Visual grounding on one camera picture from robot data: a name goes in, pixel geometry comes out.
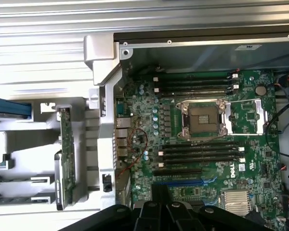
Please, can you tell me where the silver open PC case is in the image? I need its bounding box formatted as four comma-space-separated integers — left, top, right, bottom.
98, 32, 289, 231

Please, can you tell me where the CPU socket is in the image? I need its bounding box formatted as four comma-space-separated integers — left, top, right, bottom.
182, 99, 229, 141

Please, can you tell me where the black expansion slot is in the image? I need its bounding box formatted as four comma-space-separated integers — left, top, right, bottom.
153, 168, 204, 178

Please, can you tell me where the thin metal locking lever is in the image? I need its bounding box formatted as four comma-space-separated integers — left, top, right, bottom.
190, 133, 232, 146

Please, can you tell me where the thin red and black wire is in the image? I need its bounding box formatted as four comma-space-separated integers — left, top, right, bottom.
115, 128, 149, 180

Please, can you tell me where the silver rear port block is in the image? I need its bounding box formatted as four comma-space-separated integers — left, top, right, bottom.
115, 117, 131, 157

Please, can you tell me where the black RAM slot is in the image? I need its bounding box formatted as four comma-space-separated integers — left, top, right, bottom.
162, 153, 240, 161
161, 142, 239, 150
158, 157, 246, 168
158, 147, 245, 156
153, 73, 239, 82
158, 90, 234, 98
154, 84, 240, 93
154, 79, 234, 87

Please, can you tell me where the green graphics card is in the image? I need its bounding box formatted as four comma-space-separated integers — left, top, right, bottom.
54, 107, 78, 211

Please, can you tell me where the blue expansion slot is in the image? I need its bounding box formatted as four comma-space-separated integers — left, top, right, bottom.
156, 177, 219, 186

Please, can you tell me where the silver corner clamp bracket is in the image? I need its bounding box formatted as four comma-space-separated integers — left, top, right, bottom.
83, 35, 122, 86

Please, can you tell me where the silver socket cover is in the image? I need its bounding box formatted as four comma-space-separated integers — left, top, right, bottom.
227, 99, 267, 136

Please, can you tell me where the green Dell motherboard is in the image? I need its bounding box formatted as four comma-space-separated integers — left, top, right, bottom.
114, 69, 286, 231

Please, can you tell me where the black case latch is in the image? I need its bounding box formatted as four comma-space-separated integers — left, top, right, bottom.
102, 174, 112, 193

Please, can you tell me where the long black looped cable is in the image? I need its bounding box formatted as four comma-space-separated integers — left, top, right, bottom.
264, 98, 289, 160

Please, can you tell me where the white parts rack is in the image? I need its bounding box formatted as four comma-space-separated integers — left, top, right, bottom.
0, 95, 102, 213

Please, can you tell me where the black cable bundle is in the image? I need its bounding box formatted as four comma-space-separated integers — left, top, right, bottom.
274, 71, 289, 102

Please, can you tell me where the silver finned heat sink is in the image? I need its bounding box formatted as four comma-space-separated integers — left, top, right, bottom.
221, 189, 250, 210

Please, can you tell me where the white label sticker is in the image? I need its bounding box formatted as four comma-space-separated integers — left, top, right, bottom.
234, 43, 262, 51

